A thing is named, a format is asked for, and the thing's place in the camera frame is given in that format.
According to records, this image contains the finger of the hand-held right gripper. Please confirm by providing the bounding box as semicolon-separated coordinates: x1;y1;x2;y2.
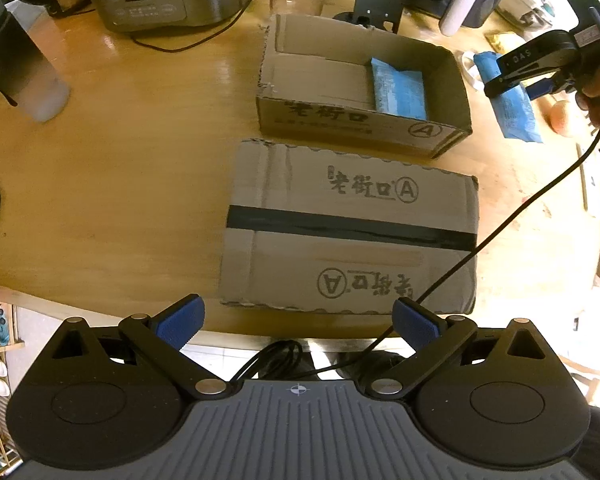
482;66;533;100
526;77;561;100

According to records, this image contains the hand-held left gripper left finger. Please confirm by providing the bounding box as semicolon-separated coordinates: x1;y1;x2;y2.
49;293;231;401

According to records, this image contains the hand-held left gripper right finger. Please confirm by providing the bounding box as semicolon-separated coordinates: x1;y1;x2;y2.
365;295;549;399

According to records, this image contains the small blue packet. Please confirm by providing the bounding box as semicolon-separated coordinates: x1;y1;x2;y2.
472;51;544;144

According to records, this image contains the cardboard box lid black tape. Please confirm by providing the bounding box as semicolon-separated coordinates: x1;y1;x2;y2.
218;138;481;316

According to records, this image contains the large blue packet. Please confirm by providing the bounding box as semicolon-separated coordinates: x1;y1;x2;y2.
368;56;429;119

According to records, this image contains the wooden desktop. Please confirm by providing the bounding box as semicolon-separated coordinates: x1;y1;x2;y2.
0;0;600;349

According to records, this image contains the person's right hand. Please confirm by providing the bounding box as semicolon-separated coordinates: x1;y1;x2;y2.
575;88;600;158

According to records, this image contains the white elastic band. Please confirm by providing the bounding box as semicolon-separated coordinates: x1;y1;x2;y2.
457;49;484;92

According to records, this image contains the yellow wet wipes pack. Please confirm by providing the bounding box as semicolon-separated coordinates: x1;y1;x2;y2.
484;30;526;54

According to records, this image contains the translucent shaker bottle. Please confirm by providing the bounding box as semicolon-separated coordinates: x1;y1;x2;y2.
0;0;72;124

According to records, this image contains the black rice cooker cable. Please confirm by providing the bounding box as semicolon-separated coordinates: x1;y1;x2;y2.
131;0;272;54

